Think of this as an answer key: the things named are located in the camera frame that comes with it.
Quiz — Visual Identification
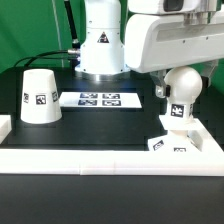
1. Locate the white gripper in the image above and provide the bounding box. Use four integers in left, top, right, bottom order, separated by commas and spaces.
125, 11, 224, 98

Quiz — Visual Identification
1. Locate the white lamp shade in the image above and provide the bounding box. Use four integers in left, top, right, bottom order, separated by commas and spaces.
21, 69, 62, 124

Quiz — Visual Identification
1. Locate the white U-shaped border frame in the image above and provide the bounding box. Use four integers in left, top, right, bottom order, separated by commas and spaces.
0, 113, 224, 177

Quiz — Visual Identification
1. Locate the white lamp base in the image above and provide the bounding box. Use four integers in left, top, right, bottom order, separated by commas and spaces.
147, 115, 200, 153

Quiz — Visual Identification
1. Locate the white lamp bulb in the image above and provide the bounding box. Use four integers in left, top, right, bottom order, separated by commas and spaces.
165, 66, 202, 123

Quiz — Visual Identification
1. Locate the white marker sheet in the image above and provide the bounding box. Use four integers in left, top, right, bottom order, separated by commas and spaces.
59, 92, 141, 108

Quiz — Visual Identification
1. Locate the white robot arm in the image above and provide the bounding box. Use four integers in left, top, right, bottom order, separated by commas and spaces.
76, 0, 224, 98

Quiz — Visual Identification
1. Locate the black cable with connector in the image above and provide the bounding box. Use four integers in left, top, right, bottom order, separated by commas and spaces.
63, 0, 81, 50

